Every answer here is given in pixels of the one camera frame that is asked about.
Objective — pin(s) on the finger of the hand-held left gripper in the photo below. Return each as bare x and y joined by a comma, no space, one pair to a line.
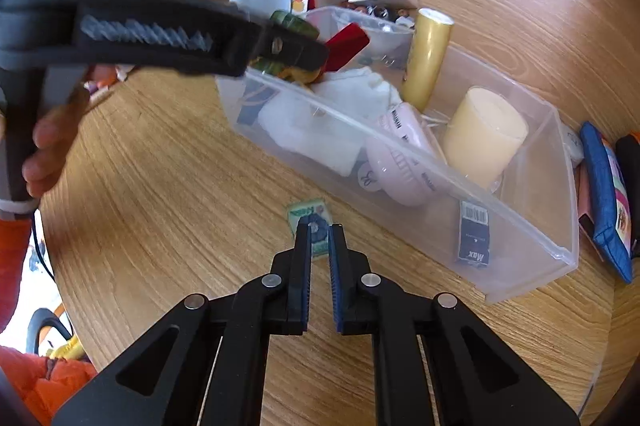
295,50
150,33

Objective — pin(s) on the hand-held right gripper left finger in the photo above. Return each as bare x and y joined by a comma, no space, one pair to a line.
306,276

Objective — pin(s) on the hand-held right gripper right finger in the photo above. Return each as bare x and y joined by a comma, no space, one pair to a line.
334,276

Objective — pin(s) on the dark green bottle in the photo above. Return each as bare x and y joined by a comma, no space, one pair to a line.
295,23

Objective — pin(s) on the small green packet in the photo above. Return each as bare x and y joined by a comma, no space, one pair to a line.
300,210

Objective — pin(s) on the yellow bottle with white base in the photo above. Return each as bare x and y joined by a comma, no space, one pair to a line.
425,60

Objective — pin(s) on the clear plastic bin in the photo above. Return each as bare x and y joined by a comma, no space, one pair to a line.
525,256

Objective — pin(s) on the person's left forearm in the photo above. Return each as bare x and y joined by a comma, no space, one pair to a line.
12,271

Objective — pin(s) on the person's left hand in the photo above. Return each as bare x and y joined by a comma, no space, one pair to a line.
47,145

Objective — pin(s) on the white cloth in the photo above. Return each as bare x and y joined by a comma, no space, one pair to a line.
310,130

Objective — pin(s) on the bowl of beads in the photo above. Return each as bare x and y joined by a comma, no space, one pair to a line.
380,12

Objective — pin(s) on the white round fan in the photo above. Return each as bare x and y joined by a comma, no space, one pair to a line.
400,176

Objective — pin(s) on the small black barcode box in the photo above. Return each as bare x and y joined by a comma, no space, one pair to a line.
472,233

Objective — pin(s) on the cream pillar candle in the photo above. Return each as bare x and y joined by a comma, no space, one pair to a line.
482,135

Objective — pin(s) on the white tape roll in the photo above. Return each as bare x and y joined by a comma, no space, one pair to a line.
575,145

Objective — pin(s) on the blue patterned pouch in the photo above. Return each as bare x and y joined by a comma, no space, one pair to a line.
605,196

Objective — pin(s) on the person's orange jacket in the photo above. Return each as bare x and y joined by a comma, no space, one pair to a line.
30,386

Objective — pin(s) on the black and orange pouch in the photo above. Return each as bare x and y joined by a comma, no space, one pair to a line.
631,186

